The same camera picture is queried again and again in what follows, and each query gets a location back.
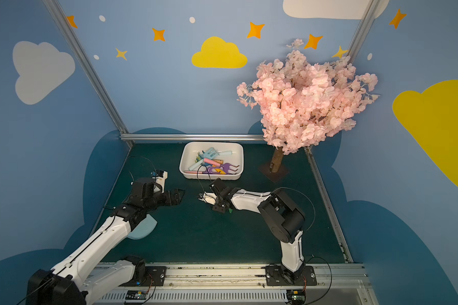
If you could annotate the pink blossom artificial tree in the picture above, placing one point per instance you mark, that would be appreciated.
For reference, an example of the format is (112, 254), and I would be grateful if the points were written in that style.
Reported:
(302, 104)

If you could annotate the purple fork pink handle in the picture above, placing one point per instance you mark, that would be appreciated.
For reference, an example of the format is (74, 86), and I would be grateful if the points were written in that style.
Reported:
(207, 171)
(227, 167)

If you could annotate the aluminium back frame bar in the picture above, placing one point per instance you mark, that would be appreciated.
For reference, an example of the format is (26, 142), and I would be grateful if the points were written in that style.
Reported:
(190, 137)

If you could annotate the light blue round plate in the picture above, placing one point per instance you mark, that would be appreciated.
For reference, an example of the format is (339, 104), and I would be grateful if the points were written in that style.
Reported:
(143, 229)

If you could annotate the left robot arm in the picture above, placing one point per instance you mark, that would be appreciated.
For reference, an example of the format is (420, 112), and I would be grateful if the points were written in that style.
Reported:
(68, 282)

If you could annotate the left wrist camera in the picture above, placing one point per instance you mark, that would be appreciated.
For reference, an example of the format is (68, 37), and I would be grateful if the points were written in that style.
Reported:
(159, 177)

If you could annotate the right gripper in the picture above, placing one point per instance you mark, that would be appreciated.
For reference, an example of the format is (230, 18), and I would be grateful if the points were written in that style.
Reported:
(220, 198)

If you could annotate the green rake wooden handle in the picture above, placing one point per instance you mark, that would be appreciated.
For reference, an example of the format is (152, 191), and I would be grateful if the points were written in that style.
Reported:
(210, 198)

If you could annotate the white plastic storage box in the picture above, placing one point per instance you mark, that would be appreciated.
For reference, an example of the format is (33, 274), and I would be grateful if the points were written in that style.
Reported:
(192, 149)

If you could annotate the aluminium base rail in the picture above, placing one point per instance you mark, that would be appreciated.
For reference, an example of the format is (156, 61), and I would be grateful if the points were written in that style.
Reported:
(319, 283)

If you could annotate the light blue hand rake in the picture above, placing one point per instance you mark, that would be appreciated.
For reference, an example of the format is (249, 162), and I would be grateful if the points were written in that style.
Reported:
(212, 153)

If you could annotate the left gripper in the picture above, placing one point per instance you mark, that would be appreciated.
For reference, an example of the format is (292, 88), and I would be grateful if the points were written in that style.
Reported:
(168, 197)

